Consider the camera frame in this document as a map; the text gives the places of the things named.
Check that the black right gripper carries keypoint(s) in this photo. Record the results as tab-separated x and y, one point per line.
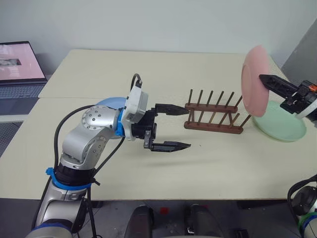
304	95

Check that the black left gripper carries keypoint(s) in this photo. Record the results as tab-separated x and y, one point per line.
146	126

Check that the pink plate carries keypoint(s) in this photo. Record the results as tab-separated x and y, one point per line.
253	81

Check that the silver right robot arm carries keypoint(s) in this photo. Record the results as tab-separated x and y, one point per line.
308	213

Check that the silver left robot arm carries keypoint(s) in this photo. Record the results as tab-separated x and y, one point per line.
79	138

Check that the wooden dish rack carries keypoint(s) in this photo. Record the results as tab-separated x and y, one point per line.
213	122

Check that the green plate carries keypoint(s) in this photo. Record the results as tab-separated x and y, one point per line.
282	126

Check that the blue plate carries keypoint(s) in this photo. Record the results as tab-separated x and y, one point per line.
111	102

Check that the grey open laptop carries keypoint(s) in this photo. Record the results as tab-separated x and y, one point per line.
17	74

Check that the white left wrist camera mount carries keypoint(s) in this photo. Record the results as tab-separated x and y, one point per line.
135	104

